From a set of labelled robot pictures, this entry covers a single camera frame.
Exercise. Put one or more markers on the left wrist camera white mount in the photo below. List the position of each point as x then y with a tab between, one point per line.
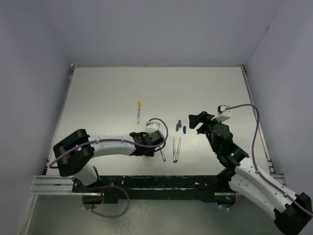
152	126

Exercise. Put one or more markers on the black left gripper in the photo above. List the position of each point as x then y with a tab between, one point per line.
150	152

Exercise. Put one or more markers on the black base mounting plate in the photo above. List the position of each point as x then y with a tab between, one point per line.
111	189

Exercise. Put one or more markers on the purple pen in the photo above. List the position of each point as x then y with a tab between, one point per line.
163	156

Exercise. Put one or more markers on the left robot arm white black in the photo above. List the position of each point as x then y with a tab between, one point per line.
73	153

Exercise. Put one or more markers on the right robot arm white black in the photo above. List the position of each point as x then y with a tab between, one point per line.
290	211

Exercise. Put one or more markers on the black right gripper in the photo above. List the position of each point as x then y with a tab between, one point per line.
195	119

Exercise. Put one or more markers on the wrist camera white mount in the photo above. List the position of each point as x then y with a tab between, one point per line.
224	113
152	126

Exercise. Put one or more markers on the blue pen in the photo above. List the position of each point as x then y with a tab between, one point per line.
174	150

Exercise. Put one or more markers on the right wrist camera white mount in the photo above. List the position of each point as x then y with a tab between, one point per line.
224	113

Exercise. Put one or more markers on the red pen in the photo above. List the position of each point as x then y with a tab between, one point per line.
178	150

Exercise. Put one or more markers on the yellow pen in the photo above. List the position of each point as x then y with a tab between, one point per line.
138	115

